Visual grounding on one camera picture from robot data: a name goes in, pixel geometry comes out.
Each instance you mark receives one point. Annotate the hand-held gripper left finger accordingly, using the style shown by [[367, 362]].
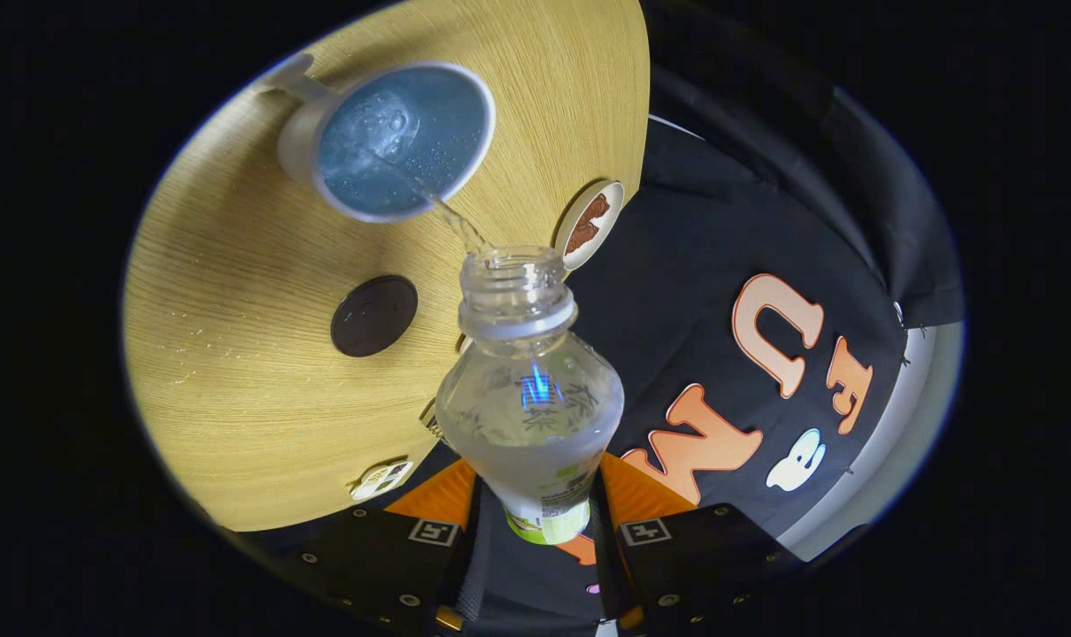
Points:
[[480, 548]]

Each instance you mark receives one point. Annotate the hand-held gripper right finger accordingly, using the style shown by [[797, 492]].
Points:
[[604, 557]]

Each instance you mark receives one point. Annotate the clear plastic juice bottle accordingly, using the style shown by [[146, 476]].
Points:
[[535, 469]]

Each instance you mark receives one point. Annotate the dark brown round coaster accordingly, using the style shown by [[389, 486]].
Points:
[[373, 316]]

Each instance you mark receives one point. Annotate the white cup with blue inside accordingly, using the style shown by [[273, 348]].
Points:
[[412, 133]]

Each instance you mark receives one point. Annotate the white divided plate with beans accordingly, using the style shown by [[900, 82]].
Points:
[[381, 479]]

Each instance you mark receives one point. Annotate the white plate with brown food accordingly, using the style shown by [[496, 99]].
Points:
[[589, 226]]

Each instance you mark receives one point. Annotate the wooden table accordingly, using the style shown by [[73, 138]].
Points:
[[235, 265]]

